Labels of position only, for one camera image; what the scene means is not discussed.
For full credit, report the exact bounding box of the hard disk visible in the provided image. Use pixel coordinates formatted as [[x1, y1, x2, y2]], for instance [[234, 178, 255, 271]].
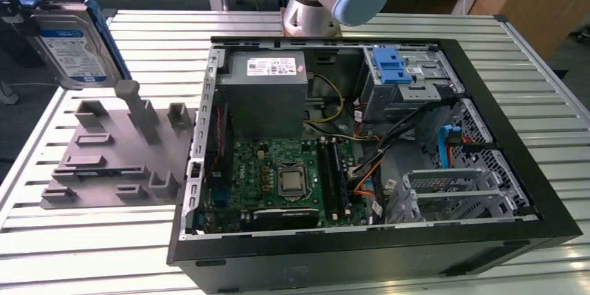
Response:
[[16, 0, 134, 91]]

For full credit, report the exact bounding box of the blue data wire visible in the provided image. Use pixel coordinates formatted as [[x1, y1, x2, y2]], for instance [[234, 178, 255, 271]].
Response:
[[439, 124, 462, 170]]

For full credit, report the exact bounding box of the metal disk bay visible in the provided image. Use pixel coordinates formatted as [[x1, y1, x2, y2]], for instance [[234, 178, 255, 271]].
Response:
[[385, 166, 529, 225]]

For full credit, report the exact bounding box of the grey stand foot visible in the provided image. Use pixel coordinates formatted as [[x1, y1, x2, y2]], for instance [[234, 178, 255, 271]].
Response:
[[0, 79, 20, 105]]

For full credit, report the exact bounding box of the grey parts rack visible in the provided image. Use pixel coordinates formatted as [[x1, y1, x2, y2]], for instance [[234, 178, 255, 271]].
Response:
[[39, 80, 198, 211]]

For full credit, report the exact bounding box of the RAM stick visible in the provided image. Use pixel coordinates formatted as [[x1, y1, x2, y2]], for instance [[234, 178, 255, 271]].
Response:
[[74, 169, 122, 177], [333, 142, 350, 211]]

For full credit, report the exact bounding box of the grey power supply unit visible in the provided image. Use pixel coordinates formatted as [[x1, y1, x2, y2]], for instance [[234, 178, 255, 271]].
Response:
[[216, 50, 309, 142]]

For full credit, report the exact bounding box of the green motherboard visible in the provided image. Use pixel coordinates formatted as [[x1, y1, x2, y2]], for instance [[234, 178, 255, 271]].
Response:
[[198, 137, 370, 232]]

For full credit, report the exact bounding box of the CPU socket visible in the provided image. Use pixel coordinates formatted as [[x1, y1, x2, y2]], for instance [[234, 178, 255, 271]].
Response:
[[274, 162, 315, 202]]

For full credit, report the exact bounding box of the silver CPU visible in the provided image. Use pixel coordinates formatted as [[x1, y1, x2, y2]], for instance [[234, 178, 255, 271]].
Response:
[[279, 170, 306, 192]]

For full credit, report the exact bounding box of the blue plastic drive latch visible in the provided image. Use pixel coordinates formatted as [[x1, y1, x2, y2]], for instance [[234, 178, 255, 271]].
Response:
[[374, 47, 419, 85]]

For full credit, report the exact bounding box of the black graphics card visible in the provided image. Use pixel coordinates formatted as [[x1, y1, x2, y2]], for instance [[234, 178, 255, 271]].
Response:
[[239, 207, 321, 232]]

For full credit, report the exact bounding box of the metal optical drive cage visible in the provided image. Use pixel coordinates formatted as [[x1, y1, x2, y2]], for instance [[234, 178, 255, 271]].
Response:
[[359, 46, 466, 125]]

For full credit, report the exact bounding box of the black PC case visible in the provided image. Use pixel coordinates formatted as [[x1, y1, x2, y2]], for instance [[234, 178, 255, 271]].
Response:
[[166, 35, 585, 294]]

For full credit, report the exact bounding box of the wooden cabinet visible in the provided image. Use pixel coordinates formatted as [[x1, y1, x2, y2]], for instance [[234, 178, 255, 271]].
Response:
[[470, 0, 590, 63]]

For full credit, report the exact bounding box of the yellow wire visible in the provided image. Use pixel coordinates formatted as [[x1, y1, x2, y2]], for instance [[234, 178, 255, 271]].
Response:
[[303, 73, 346, 124]]

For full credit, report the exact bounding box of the black cable bundle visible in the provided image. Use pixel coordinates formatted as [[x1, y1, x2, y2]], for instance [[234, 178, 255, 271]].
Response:
[[354, 99, 462, 178]]

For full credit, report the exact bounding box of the red power wire black plug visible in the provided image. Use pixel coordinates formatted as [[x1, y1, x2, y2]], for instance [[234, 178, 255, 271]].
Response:
[[454, 135, 497, 153]]

